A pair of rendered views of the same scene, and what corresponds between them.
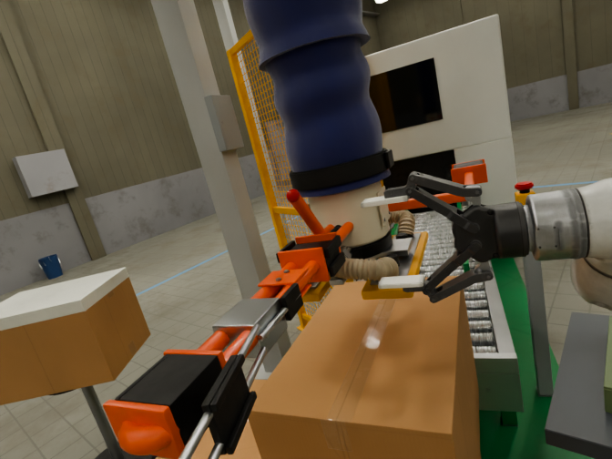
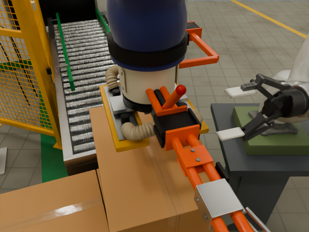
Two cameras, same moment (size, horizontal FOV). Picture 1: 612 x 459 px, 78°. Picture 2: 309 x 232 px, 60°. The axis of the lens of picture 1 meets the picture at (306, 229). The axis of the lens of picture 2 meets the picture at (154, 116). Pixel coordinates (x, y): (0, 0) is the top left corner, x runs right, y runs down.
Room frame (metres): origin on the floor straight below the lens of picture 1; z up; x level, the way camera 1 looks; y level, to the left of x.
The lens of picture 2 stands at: (0.31, 0.38, 1.67)
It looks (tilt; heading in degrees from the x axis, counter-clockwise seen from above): 39 degrees down; 317
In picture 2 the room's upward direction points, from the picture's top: straight up
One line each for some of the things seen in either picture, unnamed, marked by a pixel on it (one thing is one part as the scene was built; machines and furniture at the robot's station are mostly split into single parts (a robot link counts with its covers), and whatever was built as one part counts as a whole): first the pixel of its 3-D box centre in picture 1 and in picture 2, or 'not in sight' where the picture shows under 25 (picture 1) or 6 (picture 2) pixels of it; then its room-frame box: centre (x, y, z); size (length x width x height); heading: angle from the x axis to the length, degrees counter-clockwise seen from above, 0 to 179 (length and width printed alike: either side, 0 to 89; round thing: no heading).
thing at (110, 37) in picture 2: (340, 168); (148, 41); (0.85, -0.11, 1.35); 0.23 x 0.23 x 0.04
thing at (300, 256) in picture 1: (311, 257); (176, 127); (0.63, 0.00, 1.24); 0.10 x 0.08 x 0.06; 64
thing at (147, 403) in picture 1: (174, 397); not in sight; (0.32, 0.16, 1.24); 0.08 x 0.07 x 0.05; 154
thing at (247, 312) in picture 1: (251, 326); (217, 203); (0.44, 0.10, 1.23); 0.07 x 0.07 x 0.04; 64
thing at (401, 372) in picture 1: (387, 396); (150, 178); (0.85, -0.10, 0.74); 0.60 x 0.40 x 0.40; 153
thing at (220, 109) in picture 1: (225, 123); not in sight; (2.24, 0.30, 1.62); 0.20 x 0.05 x 0.30; 156
